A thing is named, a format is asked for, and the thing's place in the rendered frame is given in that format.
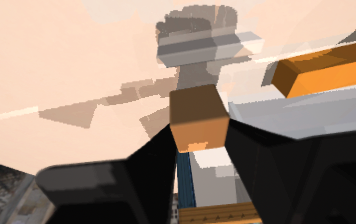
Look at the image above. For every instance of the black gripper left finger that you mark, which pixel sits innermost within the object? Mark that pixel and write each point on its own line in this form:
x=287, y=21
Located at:
x=145, y=179

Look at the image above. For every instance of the small orange-brown block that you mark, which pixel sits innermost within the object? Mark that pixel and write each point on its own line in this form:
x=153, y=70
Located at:
x=199, y=119

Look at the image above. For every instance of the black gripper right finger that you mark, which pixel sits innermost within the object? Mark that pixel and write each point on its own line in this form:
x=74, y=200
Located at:
x=281, y=173

